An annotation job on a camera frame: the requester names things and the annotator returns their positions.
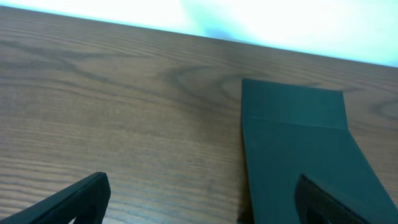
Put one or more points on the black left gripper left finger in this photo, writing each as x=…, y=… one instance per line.
x=83, y=202

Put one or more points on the black gift box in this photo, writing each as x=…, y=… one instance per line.
x=289, y=130

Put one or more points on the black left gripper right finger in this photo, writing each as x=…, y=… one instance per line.
x=316, y=206

